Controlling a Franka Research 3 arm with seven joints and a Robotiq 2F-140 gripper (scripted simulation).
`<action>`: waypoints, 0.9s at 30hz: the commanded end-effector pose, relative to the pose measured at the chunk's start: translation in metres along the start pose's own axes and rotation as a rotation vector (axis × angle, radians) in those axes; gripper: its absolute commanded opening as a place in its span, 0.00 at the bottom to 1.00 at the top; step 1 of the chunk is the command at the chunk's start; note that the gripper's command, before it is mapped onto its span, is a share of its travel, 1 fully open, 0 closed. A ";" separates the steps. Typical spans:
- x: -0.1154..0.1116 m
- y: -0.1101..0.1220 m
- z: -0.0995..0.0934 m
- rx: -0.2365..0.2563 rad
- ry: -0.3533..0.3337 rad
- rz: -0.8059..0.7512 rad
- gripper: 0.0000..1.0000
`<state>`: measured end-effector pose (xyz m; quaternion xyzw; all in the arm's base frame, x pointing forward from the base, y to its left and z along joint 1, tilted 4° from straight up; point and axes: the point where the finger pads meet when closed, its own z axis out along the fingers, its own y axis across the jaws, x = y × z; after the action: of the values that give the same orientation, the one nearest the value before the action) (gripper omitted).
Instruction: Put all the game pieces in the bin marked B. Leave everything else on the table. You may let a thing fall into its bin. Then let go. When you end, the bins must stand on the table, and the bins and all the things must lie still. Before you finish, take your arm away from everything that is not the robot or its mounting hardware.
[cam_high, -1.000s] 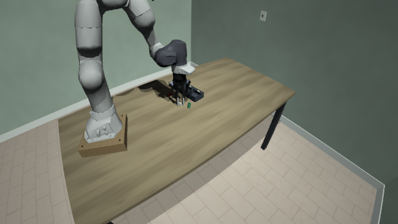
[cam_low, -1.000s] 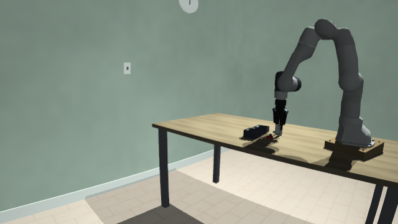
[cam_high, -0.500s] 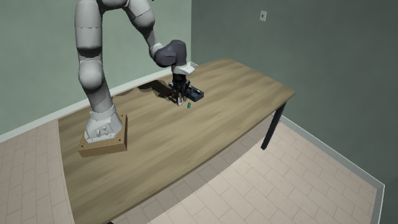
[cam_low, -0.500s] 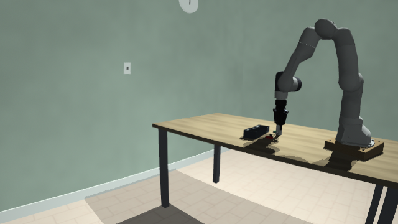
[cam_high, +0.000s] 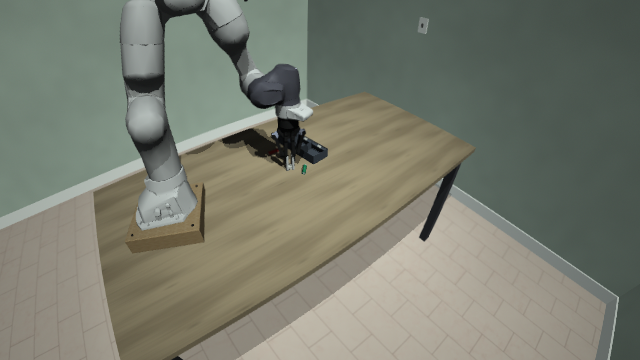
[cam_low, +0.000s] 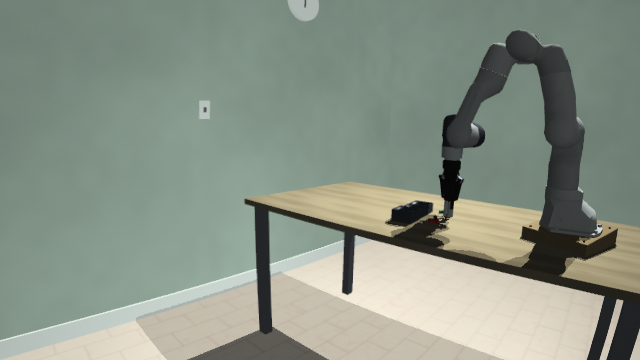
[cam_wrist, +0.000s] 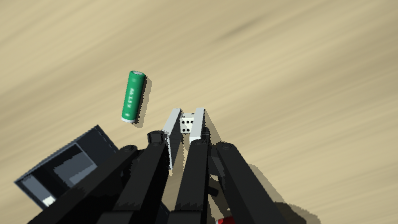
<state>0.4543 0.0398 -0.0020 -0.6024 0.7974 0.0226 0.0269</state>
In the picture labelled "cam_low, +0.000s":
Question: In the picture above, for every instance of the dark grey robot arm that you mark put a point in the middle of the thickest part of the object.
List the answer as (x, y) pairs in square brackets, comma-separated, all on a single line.
[(564, 211)]

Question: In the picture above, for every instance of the dark grey rack of three bins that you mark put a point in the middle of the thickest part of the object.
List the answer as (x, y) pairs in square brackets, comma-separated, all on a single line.
[(411, 217)]

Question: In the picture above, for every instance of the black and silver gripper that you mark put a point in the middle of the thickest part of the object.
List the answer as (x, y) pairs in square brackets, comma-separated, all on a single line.
[(452, 186)]

